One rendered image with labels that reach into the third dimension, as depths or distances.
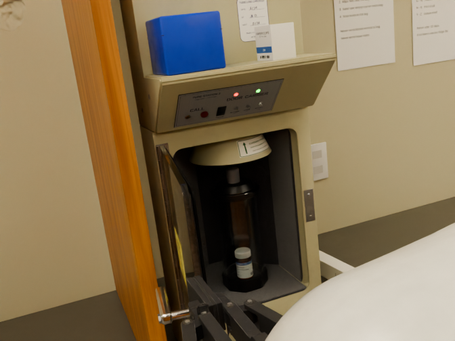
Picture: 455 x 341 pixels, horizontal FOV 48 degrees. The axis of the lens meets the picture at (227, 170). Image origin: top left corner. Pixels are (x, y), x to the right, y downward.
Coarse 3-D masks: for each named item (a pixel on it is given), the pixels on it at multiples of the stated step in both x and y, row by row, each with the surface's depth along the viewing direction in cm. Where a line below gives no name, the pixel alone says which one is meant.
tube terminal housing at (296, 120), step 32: (128, 0) 87; (160, 0) 87; (192, 0) 89; (224, 0) 91; (288, 0) 95; (128, 32) 93; (224, 32) 92; (192, 128) 93; (224, 128) 96; (256, 128) 98; (288, 128) 101; (160, 192) 94; (160, 224) 101
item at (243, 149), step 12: (204, 144) 102; (216, 144) 101; (228, 144) 100; (240, 144) 100; (252, 144) 101; (264, 144) 104; (192, 156) 105; (204, 156) 102; (216, 156) 100; (228, 156) 100; (240, 156) 100; (252, 156) 101; (264, 156) 103
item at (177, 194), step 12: (168, 156) 79; (168, 168) 77; (168, 180) 81; (180, 180) 64; (168, 192) 85; (180, 192) 64; (168, 204) 91; (180, 204) 67; (180, 216) 70; (180, 228) 73; (192, 228) 62; (180, 240) 77; (192, 240) 63; (192, 252) 63; (192, 264) 64; (180, 276) 91; (192, 276) 67
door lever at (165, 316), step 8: (160, 288) 76; (160, 296) 73; (160, 304) 71; (168, 304) 71; (160, 312) 69; (168, 312) 69; (176, 312) 69; (184, 312) 69; (160, 320) 68; (168, 320) 68
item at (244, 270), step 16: (224, 208) 107; (240, 208) 106; (256, 208) 109; (224, 224) 108; (240, 224) 107; (256, 224) 109; (224, 240) 110; (240, 240) 108; (256, 240) 110; (224, 256) 112; (240, 256) 109; (256, 256) 110; (224, 272) 114; (240, 272) 110; (256, 272) 111
